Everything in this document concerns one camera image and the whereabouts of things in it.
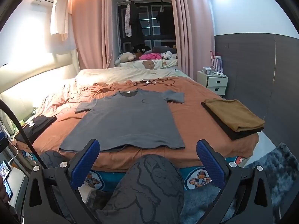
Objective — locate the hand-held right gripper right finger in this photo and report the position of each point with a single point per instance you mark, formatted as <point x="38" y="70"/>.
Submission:
<point x="209" y="165"/>

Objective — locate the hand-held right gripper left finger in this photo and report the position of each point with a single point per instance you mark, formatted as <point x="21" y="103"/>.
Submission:
<point x="85" y="165"/>

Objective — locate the grey t-shirt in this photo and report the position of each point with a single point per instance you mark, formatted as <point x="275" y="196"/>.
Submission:
<point x="130" y="121"/>

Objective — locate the blue printed bedsheet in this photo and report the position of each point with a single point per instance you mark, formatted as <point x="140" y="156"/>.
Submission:
<point x="198" y="179"/>

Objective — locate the person's left leg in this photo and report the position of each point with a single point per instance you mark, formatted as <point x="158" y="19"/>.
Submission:
<point x="50" y="158"/>

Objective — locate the folded black shirt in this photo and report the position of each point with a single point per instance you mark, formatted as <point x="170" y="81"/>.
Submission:
<point x="230" y="133"/>

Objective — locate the orange blanket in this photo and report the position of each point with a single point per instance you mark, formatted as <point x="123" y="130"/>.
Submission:
<point x="198" y="126"/>

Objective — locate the folded tan shirt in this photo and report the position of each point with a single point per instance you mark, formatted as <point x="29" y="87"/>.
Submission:
<point x="233" y="114"/>

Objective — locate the black garment with white print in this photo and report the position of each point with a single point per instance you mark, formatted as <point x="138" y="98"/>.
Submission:
<point x="35" y="126"/>

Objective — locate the person's patterned grey knee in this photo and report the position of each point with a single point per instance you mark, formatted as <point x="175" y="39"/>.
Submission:
<point x="144" y="191"/>

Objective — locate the blue-grey shaggy rug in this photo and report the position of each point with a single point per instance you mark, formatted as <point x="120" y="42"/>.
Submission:
<point x="280" y="168"/>

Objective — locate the smartphone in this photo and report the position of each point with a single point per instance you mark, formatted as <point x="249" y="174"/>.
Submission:
<point x="7" y="190"/>
<point x="4" y="170"/>

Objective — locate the white nightstand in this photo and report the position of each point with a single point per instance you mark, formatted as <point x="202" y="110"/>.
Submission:
<point x="216" y="82"/>

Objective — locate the white power strip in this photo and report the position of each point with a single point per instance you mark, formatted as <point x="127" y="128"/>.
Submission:
<point x="218" y="74"/>

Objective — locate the cream bedsheet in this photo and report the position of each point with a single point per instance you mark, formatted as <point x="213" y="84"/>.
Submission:
<point x="105" y="74"/>

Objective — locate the striped gift bag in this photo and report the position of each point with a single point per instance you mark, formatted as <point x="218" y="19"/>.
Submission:
<point x="216" y="63"/>

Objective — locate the cream padded headboard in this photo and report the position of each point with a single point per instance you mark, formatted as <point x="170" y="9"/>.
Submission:
<point x="35" y="70"/>

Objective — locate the beige plush toy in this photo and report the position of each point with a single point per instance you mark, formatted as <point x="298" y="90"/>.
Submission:
<point x="126" y="57"/>

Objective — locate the black and white plush toy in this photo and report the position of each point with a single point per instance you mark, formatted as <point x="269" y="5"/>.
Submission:
<point x="168" y="55"/>

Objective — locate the cream quilt with bear print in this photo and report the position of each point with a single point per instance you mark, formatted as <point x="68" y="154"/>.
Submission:
<point x="149" y="64"/>

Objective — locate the pink cloth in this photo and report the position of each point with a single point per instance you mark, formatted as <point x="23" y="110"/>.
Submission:
<point x="151" y="56"/>

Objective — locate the grey pillow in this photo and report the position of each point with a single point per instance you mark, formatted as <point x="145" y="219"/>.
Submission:
<point x="163" y="49"/>

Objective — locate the black plush toy with goggles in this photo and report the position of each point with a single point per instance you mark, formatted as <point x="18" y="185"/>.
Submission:
<point x="140" y="49"/>

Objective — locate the pink curtain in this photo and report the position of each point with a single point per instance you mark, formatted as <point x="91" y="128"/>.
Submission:
<point x="91" y="28"/>
<point x="191" y="23"/>

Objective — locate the black hanging garment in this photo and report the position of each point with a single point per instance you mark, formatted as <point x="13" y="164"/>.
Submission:
<point x="136" y="28"/>

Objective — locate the patterned white hanging garment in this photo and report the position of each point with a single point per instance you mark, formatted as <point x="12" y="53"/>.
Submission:
<point x="127" y="21"/>

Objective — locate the dark hanging garment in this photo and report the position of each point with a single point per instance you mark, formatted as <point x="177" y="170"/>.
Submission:
<point x="161" y="16"/>

